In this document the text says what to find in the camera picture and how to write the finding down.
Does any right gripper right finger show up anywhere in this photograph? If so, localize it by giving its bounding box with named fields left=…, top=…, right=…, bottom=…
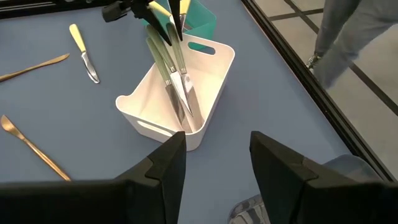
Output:
left=249, top=130, right=398, bottom=224

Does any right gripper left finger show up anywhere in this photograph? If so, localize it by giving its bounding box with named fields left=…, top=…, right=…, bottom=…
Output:
left=0, top=131, right=187, bottom=224

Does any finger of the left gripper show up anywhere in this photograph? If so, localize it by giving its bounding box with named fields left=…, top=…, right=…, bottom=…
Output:
left=169, top=0, right=183, bottom=42
left=136, top=2, right=172, bottom=47

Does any green handled knife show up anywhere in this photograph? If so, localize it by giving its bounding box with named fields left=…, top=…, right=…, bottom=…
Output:
left=166, top=22, right=205, bottom=131
left=146, top=24, right=193, bottom=116
left=145, top=36, right=193, bottom=134

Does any gold knife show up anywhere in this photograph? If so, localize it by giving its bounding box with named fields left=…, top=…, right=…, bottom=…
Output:
left=0, top=53, right=70, bottom=83
left=0, top=114, right=72, bottom=182

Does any teal plastic bin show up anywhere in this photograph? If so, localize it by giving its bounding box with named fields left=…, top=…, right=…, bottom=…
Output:
left=141, top=0, right=218, bottom=55

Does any white plastic bin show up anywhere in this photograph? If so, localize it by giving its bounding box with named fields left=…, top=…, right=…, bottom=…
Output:
left=115, top=32, right=236, bottom=152

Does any person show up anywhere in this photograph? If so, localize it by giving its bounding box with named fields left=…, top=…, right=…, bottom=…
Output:
left=306, top=0, right=398, bottom=90

